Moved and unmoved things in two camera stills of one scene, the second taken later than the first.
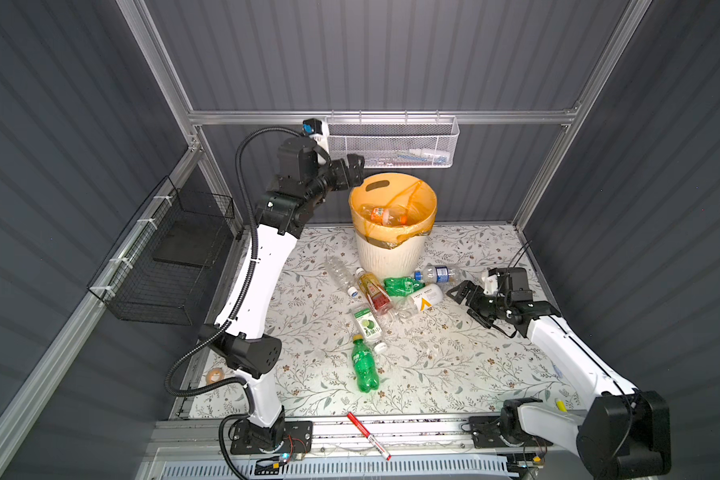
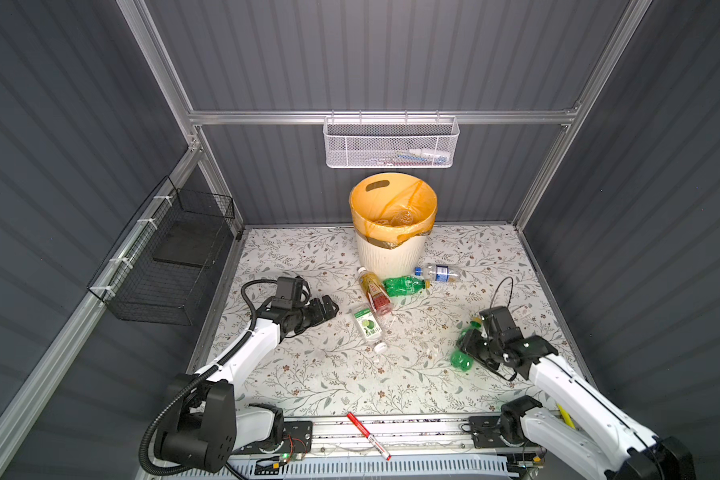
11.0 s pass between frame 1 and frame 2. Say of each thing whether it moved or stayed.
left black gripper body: moved
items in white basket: stayed
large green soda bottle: moved
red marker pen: stayed
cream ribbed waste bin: stayed
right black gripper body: moved
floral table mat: stayed
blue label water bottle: stayed
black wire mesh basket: stayed
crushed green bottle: stayed
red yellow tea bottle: stayed
